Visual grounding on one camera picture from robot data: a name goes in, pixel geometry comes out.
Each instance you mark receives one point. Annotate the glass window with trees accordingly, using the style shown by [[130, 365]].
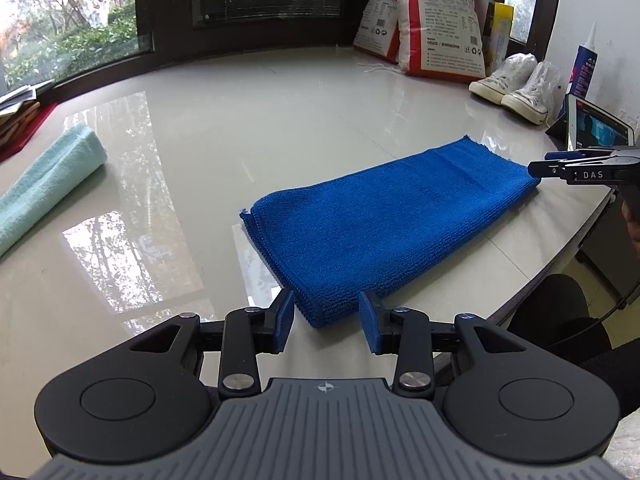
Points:
[[60, 15]]

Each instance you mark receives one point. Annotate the stack of books and papers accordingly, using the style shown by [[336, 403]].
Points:
[[17, 110]]

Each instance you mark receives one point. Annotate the red folder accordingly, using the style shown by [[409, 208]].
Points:
[[30, 135]]

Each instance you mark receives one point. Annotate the light green towel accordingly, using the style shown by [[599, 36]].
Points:
[[50, 175]]

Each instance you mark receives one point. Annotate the white and blue glue bottle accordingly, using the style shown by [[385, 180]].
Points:
[[582, 67]]

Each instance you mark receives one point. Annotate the red and white rice bag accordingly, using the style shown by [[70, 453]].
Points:
[[442, 20]]

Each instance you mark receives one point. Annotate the white canvas sneaker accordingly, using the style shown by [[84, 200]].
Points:
[[502, 80], [532, 97]]

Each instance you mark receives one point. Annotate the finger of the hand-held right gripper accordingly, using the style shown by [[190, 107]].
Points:
[[560, 155], [547, 169]]

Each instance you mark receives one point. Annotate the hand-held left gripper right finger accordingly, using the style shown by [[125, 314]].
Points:
[[369, 322]]

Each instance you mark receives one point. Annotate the yellow and black box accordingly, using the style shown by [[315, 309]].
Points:
[[497, 30]]

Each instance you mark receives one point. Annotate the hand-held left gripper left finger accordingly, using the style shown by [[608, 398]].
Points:
[[285, 321]]

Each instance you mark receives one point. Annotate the blue towel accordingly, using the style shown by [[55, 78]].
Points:
[[380, 220]]

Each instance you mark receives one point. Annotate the white plastic wrap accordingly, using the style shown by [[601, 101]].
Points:
[[626, 445]]

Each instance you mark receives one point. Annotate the person's leg in black pants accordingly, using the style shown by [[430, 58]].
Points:
[[565, 320]]

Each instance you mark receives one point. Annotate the tablet on black stand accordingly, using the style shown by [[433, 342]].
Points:
[[597, 125]]

